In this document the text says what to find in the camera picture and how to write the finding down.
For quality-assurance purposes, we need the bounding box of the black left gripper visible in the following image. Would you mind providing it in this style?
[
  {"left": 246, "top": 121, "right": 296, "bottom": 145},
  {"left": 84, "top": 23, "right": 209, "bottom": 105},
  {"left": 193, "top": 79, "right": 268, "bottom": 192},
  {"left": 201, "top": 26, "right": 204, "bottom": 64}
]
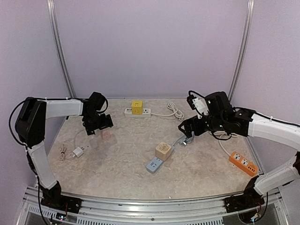
[{"left": 84, "top": 112, "right": 113, "bottom": 135}]

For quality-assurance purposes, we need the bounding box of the pink plug adapter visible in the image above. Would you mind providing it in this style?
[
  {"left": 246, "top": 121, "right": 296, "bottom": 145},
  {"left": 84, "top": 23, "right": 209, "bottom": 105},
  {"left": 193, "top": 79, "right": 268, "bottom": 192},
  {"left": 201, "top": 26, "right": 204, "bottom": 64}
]
[{"left": 102, "top": 130, "right": 111, "bottom": 140}]

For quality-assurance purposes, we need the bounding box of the beige cube socket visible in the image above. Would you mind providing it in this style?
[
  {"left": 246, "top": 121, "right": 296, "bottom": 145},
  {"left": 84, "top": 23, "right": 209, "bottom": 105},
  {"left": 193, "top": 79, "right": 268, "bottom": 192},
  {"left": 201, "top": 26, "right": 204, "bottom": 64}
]
[{"left": 155, "top": 142, "right": 174, "bottom": 161}]

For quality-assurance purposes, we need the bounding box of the yellow cube socket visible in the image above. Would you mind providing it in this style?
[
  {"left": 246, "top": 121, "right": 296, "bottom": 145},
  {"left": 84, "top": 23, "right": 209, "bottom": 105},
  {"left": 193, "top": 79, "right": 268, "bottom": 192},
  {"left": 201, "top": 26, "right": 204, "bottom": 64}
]
[{"left": 131, "top": 100, "right": 143, "bottom": 115}]

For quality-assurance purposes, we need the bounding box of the white power strip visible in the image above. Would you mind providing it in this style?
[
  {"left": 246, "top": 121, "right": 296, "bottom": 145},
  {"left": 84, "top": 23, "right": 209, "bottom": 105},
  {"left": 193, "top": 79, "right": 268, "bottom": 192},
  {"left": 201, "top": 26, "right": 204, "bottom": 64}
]
[{"left": 124, "top": 102, "right": 185, "bottom": 121}]

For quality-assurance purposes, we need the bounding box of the blue power strip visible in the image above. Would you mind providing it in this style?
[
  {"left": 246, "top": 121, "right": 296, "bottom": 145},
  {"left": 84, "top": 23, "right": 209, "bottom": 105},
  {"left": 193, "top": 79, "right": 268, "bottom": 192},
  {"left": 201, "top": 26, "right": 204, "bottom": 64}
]
[{"left": 145, "top": 132, "right": 195, "bottom": 175}]

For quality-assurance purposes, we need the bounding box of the orange power strip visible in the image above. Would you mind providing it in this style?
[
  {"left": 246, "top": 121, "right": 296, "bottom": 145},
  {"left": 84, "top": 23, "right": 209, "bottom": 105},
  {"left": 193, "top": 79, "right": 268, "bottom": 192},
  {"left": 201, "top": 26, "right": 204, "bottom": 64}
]
[{"left": 208, "top": 131, "right": 259, "bottom": 177}]

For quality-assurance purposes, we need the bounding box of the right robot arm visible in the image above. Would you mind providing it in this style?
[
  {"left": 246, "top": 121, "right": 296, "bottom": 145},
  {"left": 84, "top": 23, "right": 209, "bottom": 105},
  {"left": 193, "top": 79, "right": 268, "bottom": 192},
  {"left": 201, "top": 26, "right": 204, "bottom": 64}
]
[{"left": 178, "top": 90, "right": 300, "bottom": 208}]

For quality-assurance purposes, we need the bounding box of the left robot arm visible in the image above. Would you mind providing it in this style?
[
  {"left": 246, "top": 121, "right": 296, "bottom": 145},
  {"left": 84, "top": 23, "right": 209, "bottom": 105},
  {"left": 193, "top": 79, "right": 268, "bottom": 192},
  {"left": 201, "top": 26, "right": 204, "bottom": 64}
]
[{"left": 9, "top": 92, "right": 113, "bottom": 209}]

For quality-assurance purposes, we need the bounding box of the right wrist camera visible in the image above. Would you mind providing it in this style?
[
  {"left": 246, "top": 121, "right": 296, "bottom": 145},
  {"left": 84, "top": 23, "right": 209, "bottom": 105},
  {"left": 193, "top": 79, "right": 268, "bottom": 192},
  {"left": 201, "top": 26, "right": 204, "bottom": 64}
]
[{"left": 187, "top": 95, "right": 209, "bottom": 119}]

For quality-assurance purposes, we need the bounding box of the white charger with cable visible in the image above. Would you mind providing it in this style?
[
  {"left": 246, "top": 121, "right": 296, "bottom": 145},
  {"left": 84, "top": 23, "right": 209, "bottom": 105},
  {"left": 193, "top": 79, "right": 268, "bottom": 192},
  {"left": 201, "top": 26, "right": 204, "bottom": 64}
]
[{"left": 59, "top": 144, "right": 84, "bottom": 161}]

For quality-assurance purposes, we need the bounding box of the right aluminium frame post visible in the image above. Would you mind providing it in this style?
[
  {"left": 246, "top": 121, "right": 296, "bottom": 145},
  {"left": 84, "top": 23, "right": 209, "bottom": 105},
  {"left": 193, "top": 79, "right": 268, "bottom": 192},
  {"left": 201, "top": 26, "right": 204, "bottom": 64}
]
[{"left": 228, "top": 0, "right": 255, "bottom": 102}]

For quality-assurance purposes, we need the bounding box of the aluminium frame post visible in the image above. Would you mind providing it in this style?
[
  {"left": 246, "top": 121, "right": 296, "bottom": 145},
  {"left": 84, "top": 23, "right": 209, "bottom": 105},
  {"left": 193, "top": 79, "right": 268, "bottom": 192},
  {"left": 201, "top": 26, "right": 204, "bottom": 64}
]
[
  {"left": 228, "top": 0, "right": 255, "bottom": 102},
  {"left": 46, "top": 0, "right": 76, "bottom": 98}
]

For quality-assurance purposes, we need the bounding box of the front aluminium rail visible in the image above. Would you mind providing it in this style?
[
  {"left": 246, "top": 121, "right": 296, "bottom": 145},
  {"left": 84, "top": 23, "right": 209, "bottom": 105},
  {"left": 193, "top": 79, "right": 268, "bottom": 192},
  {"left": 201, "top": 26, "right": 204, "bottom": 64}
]
[{"left": 22, "top": 185, "right": 289, "bottom": 225}]

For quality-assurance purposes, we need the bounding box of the left aluminium frame post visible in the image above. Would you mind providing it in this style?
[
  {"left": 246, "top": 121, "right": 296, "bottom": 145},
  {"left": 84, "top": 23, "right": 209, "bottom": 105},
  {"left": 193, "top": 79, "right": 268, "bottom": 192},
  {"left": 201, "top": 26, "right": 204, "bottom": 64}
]
[{"left": 46, "top": 0, "right": 76, "bottom": 98}]

